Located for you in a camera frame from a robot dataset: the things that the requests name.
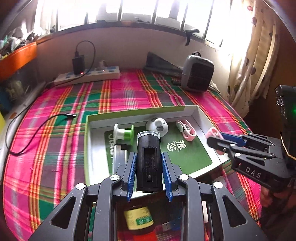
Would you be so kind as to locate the green white cardboard tray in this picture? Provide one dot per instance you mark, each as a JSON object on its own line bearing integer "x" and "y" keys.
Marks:
{"x": 179, "y": 131}

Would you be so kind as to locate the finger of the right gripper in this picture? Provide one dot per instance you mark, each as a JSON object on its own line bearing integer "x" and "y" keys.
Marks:
{"x": 227, "y": 151}
{"x": 238, "y": 140}

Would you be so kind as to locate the black battery charger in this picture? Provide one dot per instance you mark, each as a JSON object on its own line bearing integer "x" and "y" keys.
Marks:
{"x": 149, "y": 162}

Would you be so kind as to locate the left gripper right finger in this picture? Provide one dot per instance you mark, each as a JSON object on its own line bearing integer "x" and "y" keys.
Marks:
{"x": 227, "y": 217}

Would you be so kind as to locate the pink plaid tablecloth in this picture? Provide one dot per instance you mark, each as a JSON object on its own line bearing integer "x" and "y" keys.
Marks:
{"x": 52, "y": 131}

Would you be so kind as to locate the red cap medicine bottle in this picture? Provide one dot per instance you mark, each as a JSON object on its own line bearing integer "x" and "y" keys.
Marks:
{"x": 140, "y": 223}

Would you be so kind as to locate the white power adapter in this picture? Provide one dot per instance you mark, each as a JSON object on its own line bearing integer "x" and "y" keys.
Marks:
{"x": 205, "y": 212}

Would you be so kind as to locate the grey panda face ball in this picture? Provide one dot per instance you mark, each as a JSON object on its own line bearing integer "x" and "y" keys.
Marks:
{"x": 158, "y": 125}

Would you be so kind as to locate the blue usb device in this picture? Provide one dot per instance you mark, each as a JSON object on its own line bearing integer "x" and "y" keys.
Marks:
{"x": 173, "y": 225}

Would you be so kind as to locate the patterned curtain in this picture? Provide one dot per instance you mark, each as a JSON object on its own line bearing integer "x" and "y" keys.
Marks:
{"x": 254, "y": 42}

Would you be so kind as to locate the white green thread spool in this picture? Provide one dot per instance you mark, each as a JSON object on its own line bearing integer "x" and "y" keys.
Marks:
{"x": 120, "y": 134}

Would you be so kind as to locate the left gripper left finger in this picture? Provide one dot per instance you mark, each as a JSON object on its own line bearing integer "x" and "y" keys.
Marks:
{"x": 85, "y": 206}

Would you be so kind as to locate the pink cable winder clip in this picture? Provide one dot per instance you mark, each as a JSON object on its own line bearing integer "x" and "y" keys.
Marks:
{"x": 187, "y": 130}

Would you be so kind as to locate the black plug adapter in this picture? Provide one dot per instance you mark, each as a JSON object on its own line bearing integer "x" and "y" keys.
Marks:
{"x": 78, "y": 64}

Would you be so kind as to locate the right hand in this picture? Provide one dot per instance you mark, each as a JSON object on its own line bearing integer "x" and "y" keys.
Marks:
{"x": 267, "y": 197}

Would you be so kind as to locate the white power strip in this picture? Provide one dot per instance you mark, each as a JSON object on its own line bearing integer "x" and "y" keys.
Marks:
{"x": 111, "y": 72}

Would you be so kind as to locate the orange tray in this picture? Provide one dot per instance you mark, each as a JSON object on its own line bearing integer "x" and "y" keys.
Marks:
{"x": 16, "y": 60}

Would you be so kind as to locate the grey black space heater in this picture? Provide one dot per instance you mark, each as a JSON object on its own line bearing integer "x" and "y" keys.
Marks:
{"x": 197, "y": 73}

